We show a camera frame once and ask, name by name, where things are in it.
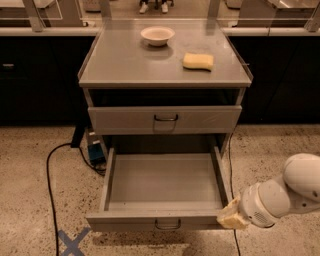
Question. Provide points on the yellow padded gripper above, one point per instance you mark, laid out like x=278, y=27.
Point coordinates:
x=254, y=206

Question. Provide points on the grey drawer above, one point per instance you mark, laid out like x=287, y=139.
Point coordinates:
x=164, y=120
x=162, y=192

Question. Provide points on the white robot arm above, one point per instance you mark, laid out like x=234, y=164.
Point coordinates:
x=295, y=191

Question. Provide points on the grey top drawer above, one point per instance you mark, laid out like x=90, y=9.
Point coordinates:
x=164, y=120

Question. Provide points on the grey drawer cabinet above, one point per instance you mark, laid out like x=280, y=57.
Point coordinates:
x=123, y=70

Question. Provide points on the blue power box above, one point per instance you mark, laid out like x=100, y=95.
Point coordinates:
x=95, y=153

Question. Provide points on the yellow sponge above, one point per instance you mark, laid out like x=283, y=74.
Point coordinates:
x=198, y=61

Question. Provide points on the blue tape cross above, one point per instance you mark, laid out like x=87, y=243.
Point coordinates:
x=72, y=245

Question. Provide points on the white bowl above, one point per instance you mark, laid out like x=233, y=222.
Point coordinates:
x=157, y=35

